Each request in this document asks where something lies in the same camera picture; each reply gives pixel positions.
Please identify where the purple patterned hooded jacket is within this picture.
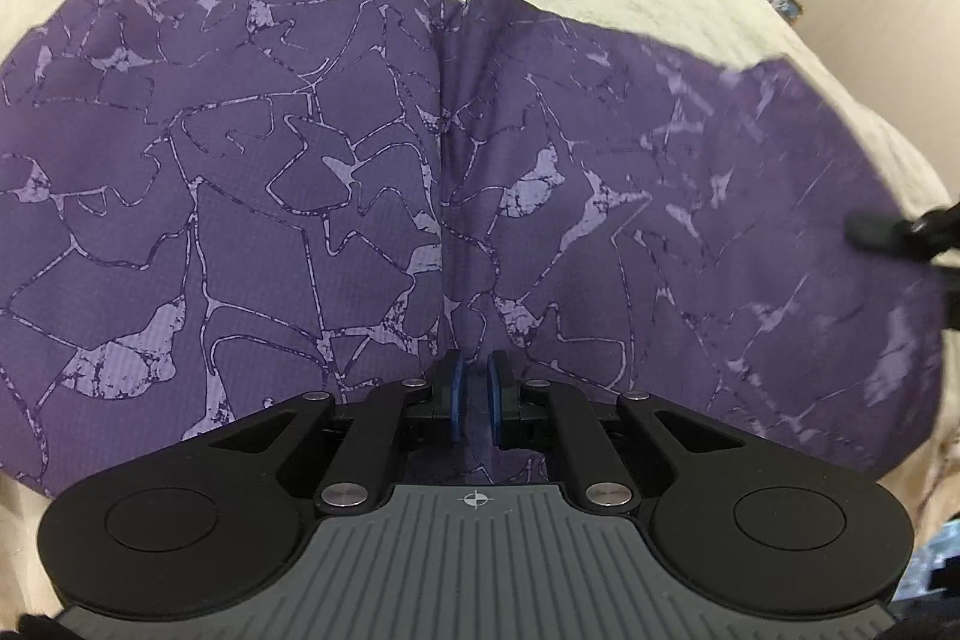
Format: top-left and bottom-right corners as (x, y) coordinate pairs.
(2, 0), (942, 492)

